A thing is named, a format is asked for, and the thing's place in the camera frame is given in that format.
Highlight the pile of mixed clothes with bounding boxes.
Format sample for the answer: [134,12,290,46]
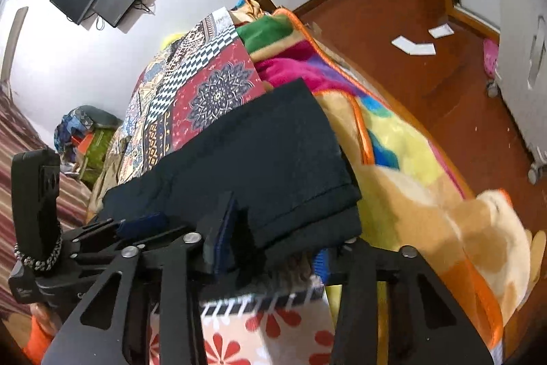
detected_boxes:
[53,105,122,160]

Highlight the patchwork printed bed sheet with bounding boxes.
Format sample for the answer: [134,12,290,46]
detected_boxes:
[113,6,274,186]

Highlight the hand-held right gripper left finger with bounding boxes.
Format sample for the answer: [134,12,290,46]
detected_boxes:
[40,191,258,365]

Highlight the red floral bed sheet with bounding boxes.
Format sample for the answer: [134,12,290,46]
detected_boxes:
[149,286,338,365]

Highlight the pink plastic item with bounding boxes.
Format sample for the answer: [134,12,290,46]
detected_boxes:
[483,38,501,81]

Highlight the braided wrist strap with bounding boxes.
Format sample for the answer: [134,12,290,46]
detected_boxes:
[14,220,64,272]

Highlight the black pants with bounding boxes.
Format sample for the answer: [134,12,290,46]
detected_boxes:
[103,78,364,263]

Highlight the green storage bag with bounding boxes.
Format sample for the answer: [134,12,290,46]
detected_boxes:
[79,126,117,186]

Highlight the colourful fleece blanket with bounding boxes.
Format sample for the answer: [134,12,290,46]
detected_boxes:
[235,0,547,353]

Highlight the person's left forearm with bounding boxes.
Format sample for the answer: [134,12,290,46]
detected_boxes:
[21,301,61,363]

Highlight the striped red beige curtain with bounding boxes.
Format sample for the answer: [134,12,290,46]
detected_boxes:
[0,87,92,318]

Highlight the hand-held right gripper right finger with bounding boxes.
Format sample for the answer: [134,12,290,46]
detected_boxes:
[314,237,494,365]

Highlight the white paper sheet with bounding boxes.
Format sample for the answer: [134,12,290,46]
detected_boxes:
[391,36,437,57]
[428,24,455,39]

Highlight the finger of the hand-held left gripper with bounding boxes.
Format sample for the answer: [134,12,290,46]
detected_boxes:
[63,229,185,260]
[81,212,168,240]

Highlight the white wheeled appliance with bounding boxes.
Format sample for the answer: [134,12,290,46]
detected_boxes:
[486,0,547,184]

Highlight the khaki pants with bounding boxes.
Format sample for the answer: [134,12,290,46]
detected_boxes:
[88,134,129,216]

